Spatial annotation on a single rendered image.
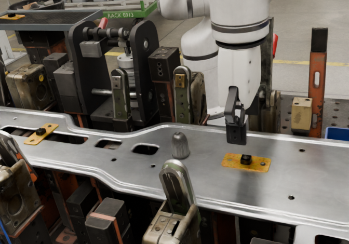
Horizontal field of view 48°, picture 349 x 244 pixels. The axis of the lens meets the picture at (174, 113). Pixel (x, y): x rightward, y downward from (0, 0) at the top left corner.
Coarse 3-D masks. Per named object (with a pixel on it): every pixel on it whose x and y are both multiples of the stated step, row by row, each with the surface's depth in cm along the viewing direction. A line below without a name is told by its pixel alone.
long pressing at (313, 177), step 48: (48, 144) 85; (96, 144) 83; (144, 144) 80; (192, 144) 78; (288, 144) 74; (336, 144) 72; (144, 192) 68; (240, 192) 64; (288, 192) 63; (336, 192) 62
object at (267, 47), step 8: (272, 16) 73; (272, 24) 73; (272, 32) 73; (272, 40) 74; (264, 48) 75; (272, 48) 75; (264, 56) 75; (272, 56) 76; (264, 64) 76; (272, 64) 76; (264, 72) 77; (264, 80) 77
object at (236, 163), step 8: (224, 160) 72; (232, 160) 71; (240, 160) 70; (248, 160) 69; (256, 160) 71; (264, 160) 70; (240, 168) 70; (248, 168) 69; (256, 168) 69; (264, 168) 68
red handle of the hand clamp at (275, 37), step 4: (276, 36) 83; (276, 40) 83; (276, 44) 83; (260, 88) 79; (264, 88) 78; (260, 92) 78; (264, 92) 78; (260, 96) 78; (264, 96) 78; (260, 100) 79; (264, 100) 79
